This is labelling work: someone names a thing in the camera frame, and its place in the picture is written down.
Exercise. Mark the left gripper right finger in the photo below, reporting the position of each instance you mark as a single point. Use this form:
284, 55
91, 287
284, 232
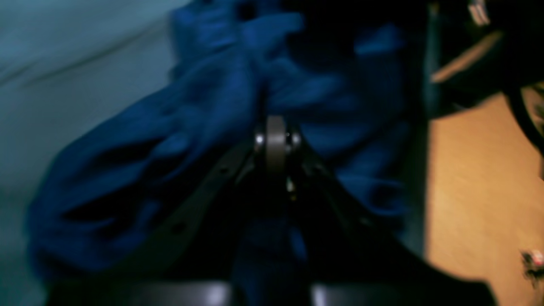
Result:
353, 259

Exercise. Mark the blue t-shirt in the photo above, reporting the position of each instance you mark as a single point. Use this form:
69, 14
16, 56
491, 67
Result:
345, 73

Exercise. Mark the light blue table cloth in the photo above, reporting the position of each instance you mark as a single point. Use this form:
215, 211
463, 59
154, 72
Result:
66, 65

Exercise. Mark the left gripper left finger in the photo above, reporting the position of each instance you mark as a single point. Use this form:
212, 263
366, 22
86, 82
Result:
187, 261

